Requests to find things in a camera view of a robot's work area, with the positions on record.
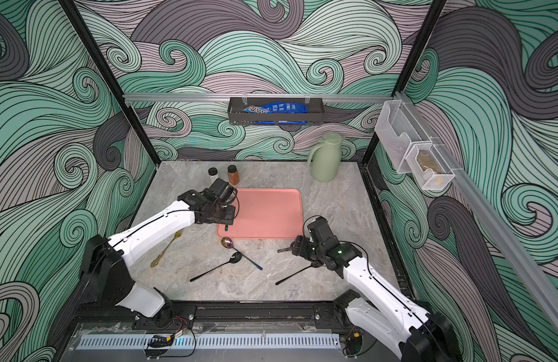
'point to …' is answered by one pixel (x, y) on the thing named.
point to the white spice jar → (213, 173)
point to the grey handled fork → (285, 249)
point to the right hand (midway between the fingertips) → (301, 248)
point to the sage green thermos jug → (325, 158)
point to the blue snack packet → (277, 108)
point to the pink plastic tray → (266, 213)
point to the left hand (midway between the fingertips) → (231, 213)
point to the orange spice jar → (233, 175)
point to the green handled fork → (226, 227)
